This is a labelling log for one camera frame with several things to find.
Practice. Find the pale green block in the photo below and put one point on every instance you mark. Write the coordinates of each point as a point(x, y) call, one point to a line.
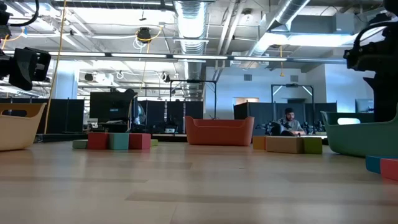
point(80, 144)

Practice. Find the long ceiling light strip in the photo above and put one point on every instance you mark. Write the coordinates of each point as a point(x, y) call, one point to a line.
point(140, 55)

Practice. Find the person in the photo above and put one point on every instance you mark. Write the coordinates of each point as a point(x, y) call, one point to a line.
point(292, 124)
point(140, 113)

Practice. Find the black metal frame stand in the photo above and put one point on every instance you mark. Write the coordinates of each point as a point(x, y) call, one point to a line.
point(292, 85)
point(192, 81)

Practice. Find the green plastic bin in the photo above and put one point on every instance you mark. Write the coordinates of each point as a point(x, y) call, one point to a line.
point(357, 140)

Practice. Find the long red-orange block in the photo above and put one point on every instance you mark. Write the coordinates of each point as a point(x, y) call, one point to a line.
point(389, 169)

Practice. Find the red block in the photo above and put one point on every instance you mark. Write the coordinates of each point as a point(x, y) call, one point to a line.
point(140, 141)
point(98, 141)

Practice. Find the orange plastic bin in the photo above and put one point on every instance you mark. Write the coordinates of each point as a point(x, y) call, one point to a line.
point(219, 132)

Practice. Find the wide silver air duct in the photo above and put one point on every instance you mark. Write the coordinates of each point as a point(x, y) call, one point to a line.
point(190, 25)

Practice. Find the white building column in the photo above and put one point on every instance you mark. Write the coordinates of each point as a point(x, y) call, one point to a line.
point(65, 81)

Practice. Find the cream plastic bin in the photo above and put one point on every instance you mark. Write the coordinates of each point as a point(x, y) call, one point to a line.
point(18, 133)

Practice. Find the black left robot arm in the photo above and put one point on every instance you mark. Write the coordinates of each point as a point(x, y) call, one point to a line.
point(3, 17)

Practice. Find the black table frame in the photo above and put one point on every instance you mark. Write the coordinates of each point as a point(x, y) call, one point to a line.
point(62, 137)

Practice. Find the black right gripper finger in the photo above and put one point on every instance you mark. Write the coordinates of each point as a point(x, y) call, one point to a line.
point(387, 99)

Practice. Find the large black monitor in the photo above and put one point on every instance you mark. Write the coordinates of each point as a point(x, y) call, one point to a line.
point(109, 107)

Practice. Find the slanted silver air duct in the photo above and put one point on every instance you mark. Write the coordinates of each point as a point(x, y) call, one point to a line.
point(280, 21)

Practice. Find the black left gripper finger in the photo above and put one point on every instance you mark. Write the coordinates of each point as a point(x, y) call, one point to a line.
point(42, 67)
point(23, 70)

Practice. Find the tan block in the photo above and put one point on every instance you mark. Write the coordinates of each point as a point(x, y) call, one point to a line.
point(284, 145)

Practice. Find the orange-yellow block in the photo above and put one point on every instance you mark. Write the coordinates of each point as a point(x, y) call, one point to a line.
point(259, 142)

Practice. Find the long teal block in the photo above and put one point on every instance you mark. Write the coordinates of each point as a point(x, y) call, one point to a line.
point(118, 141)

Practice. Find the grey ceiling air unit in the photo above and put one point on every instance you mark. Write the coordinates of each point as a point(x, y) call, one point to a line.
point(320, 24)

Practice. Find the light green block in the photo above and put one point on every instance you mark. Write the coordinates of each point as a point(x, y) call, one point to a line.
point(154, 142)

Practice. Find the olive green block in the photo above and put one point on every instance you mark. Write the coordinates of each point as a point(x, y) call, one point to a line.
point(313, 145)

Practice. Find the small dark monitor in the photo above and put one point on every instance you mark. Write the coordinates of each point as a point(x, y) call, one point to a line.
point(364, 105)

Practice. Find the blue block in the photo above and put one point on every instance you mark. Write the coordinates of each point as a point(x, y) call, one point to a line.
point(372, 164)

